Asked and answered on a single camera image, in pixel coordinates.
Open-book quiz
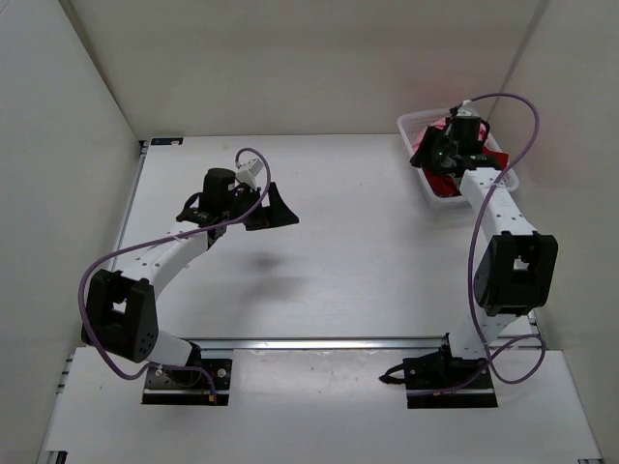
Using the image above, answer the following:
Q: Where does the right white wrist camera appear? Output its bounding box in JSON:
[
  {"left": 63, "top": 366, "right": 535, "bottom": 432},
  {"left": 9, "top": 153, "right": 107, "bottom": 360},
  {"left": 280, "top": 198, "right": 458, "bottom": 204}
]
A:
[{"left": 450, "top": 100, "right": 480, "bottom": 117}]

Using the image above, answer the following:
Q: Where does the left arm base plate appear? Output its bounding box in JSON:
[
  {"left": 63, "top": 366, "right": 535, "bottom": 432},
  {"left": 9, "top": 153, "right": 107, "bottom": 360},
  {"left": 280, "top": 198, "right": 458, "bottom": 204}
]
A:
[{"left": 142, "top": 358, "right": 233, "bottom": 406}]

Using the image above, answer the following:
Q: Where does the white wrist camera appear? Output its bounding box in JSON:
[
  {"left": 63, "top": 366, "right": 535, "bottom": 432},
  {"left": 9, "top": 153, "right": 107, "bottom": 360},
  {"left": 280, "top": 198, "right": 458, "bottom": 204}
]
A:
[
  {"left": 450, "top": 100, "right": 480, "bottom": 117},
  {"left": 236, "top": 158, "right": 264, "bottom": 189}
]

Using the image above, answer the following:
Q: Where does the blue table label sticker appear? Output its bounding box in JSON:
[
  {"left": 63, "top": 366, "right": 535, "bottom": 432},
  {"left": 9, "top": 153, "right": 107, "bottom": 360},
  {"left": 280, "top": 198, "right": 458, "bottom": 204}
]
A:
[{"left": 150, "top": 137, "right": 184, "bottom": 146}]

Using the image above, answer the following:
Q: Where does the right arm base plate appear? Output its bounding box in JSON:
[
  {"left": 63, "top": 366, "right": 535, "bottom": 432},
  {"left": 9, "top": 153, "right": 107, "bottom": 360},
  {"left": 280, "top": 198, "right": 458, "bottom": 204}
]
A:
[{"left": 403, "top": 353, "right": 498, "bottom": 410}]

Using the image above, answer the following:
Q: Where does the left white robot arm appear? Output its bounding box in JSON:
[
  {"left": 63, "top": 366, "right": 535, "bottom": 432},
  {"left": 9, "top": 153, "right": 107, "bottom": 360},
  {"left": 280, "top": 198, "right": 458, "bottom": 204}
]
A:
[{"left": 78, "top": 159, "right": 300, "bottom": 387}]

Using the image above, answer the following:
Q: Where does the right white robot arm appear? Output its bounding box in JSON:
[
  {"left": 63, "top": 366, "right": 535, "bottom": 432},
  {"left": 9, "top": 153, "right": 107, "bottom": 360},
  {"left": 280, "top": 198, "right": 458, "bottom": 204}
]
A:
[{"left": 379, "top": 107, "right": 558, "bottom": 396}]

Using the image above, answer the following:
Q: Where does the red t shirt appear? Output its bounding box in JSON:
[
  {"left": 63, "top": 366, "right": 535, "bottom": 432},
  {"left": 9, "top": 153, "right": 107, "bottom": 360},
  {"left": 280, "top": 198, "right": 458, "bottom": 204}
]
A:
[{"left": 412, "top": 117, "right": 509, "bottom": 198}]

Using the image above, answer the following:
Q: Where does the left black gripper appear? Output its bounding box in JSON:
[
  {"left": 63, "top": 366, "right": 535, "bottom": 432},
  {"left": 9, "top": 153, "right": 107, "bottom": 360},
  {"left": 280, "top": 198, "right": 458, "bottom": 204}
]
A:
[{"left": 222, "top": 182, "right": 299, "bottom": 231}]

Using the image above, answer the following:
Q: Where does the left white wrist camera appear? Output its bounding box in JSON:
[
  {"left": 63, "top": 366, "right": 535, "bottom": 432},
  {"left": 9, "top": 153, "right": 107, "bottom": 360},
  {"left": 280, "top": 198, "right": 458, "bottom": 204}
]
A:
[{"left": 236, "top": 158, "right": 264, "bottom": 189}]

